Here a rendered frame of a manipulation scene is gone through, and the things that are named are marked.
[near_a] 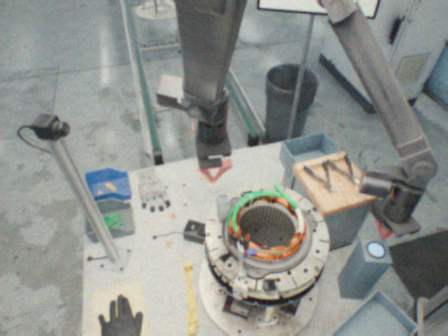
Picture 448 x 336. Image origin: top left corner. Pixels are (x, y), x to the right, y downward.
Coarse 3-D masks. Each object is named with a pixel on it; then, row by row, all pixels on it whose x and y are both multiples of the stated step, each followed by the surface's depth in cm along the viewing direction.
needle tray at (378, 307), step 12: (372, 300) 79; (384, 300) 77; (360, 312) 78; (372, 312) 78; (384, 312) 78; (396, 312) 75; (348, 324) 76; (360, 324) 76; (372, 324) 76; (384, 324) 76; (396, 324) 76; (408, 324) 74
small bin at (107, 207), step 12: (96, 204) 122; (108, 204) 123; (120, 204) 125; (84, 216) 117; (132, 216) 121; (84, 228) 113; (108, 228) 113; (120, 228) 115; (132, 228) 118; (96, 240) 116
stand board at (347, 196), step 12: (324, 156) 108; (336, 156) 108; (348, 168) 104; (300, 180) 103; (312, 180) 101; (324, 180) 101; (336, 180) 101; (312, 192) 97; (324, 192) 97; (336, 192) 97; (348, 192) 97; (324, 204) 94; (336, 204) 94; (348, 204) 94; (360, 204) 96
